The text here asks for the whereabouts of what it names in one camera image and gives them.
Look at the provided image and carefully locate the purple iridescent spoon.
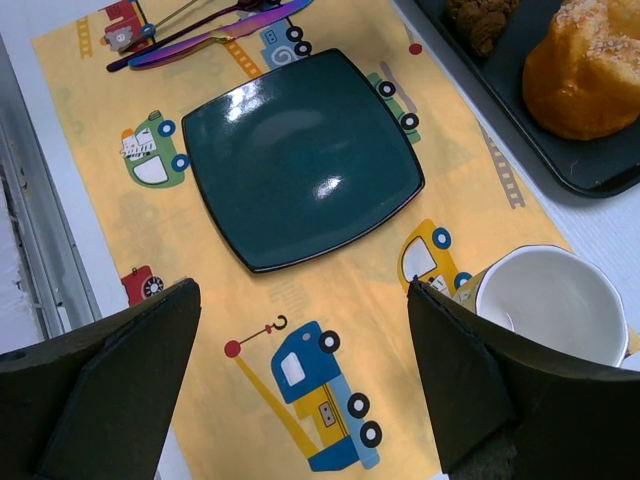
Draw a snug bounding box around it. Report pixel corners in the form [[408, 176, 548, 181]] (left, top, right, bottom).
[[106, 0, 267, 72]]

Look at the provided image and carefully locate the yellow white cup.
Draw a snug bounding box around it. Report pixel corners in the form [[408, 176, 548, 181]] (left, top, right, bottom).
[[454, 245, 630, 367]]

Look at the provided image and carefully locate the orange bundt cake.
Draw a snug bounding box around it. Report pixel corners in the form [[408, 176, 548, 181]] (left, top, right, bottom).
[[522, 1, 639, 141]]

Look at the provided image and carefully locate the yellow vehicle print placemat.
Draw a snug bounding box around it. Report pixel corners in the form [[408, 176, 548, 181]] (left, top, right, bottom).
[[33, 1, 565, 479]]

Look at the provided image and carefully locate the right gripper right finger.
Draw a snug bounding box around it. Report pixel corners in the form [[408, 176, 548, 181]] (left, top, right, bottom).
[[408, 280, 639, 479]]

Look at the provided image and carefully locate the dark teal square plate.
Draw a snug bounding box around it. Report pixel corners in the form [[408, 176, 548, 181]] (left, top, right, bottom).
[[181, 49, 425, 273]]

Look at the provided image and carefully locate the aluminium frame rail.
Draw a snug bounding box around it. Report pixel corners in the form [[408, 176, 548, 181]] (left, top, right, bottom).
[[1, 50, 102, 352]]

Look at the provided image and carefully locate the dark brown cookie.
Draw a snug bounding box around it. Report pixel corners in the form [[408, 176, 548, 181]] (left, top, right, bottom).
[[447, 0, 520, 58]]

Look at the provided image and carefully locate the black baking tray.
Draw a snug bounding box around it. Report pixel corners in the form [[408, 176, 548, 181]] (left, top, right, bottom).
[[414, 1, 639, 197]]

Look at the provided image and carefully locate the purple iridescent knife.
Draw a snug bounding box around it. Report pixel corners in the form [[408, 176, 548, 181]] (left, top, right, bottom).
[[107, 1, 311, 72]]

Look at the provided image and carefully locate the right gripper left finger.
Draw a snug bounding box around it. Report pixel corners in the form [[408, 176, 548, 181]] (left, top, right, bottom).
[[1, 278, 201, 479]]

